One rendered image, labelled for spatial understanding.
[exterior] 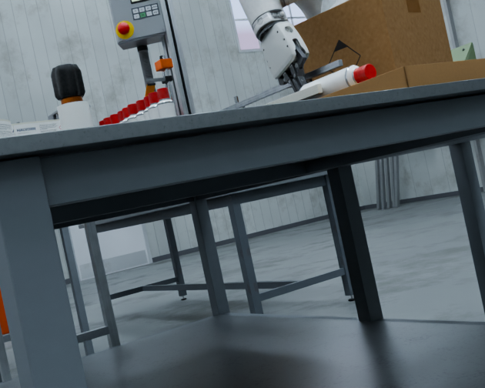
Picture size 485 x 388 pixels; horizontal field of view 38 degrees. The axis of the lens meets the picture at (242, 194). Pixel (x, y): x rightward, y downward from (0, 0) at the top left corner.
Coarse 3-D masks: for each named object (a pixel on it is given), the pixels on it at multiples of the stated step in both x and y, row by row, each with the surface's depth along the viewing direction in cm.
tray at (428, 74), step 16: (432, 64) 121; (448, 64) 123; (464, 64) 125; (480, 64) 128; (368, 80) 124; (384, 80) 121; (400, 80) 118; (416, 80) 118; (432, 80) 120; (448, 80) 123
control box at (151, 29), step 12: (108, 0) 230; (120, 0) 229; (156, 0) 229; (120, 12) 229; (132, 24) 229; (144, 24) 229; (156, 24) 229; (120, 36) 229; (132, 36) 229; (144, 36) 229; (156, 36) 230
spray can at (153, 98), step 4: (152, 92) 215; (156, 92) 215; (152, 96) 215; (156, 96) 215; (152, 100) 215; (156, 100) 215; (152, 104) 215; (156, 104) 214; (148, 108) 215; (152, 108) 214; (156, 108) 214; (152, 112) 214; (156, 112) 214; (152, 116) 214; (156, 116) 214
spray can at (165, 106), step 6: (162, 90) 211; (162, 96) 211; (168, 96) 211; (162, 102) 210; (168, 102) 210; (162, 108) 210; (168, 108) 210; (174, 108) 211; (162, 114) 210; (168, 114) 210; (174, 114) 211
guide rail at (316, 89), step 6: (318, 84) 149; (300, 90) 153; (306, 90) 151; (312, 90) 150; (318, 90) 148; (288, 96) 157; (294, 96) 155; (300, 96) 153; (306, 96) 152; (270, 102) 163; (276, 102) 161; (282, 102) 159
